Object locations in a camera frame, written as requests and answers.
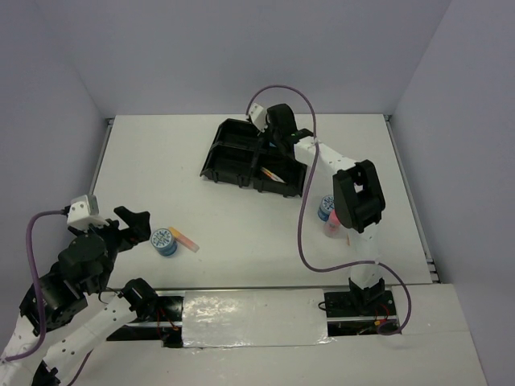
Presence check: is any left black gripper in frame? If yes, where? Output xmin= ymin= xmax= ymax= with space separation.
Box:
xmin=70 ymin=205 xmax=152 ymax=291

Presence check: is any pink glue bottle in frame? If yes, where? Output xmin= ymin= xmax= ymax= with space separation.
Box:
xmin=323 ymin=210 xmax=341 ymax=238

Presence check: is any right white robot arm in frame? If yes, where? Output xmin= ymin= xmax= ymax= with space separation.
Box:
xmin=258 ymin=104 xmax=385 ymax=314

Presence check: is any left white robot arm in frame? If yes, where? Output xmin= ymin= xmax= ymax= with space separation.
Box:
xmin=1 ymin=201 xmax=158 ymax=385

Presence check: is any orange glue stick left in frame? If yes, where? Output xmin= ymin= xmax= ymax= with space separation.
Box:
xmin=168 ymin=227 xmax=200 ymax=253

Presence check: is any black four-compartment organizer tray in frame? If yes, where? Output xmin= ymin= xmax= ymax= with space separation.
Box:
xmin=200 ymin=119 xmax=307 ymax=197

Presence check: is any silver tape sheet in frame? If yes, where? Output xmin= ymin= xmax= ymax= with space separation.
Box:
xmin=182 ymin=289 xmax=331 ymax=348

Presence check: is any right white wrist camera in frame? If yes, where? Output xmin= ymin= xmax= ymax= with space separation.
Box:
xmin=246 ymin=103 xmax=268 ymax=133

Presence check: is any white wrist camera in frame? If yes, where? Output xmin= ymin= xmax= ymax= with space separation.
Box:
xmin=246 ymin=103 xmax=268 ymax=133
xmin=67 ymin=195 xmax=109 ymax=232

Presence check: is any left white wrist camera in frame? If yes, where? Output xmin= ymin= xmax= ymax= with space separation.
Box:
xmin=67 ymin=195 xmax=109 ymax=232

